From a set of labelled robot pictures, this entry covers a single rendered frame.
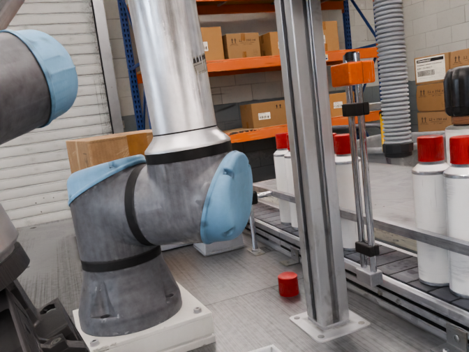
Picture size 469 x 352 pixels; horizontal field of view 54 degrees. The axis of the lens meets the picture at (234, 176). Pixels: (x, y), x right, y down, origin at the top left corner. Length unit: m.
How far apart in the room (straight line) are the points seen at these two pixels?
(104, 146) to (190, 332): 0.59
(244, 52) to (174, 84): 4.18
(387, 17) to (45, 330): 0.45
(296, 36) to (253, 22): 5.09
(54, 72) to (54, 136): 4.47
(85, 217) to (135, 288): 0.12
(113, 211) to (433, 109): 4.11
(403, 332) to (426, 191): 0.19
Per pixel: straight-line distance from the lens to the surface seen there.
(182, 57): 0.58
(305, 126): 0.61
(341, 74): 0.65
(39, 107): 0.37
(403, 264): 0.78
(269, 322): 0.73
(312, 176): 0.62
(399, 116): 0.55
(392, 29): 0.56
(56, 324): 0.35
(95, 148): 1.13
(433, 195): 0.66
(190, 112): 0.58
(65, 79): 0.39
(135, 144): 1.15
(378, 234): 0.86
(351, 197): 0.82
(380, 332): 0.69
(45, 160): 4.85
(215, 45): 4.61
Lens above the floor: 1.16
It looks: 9 degrees down
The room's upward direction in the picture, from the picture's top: 7 degrees counter-clockwise
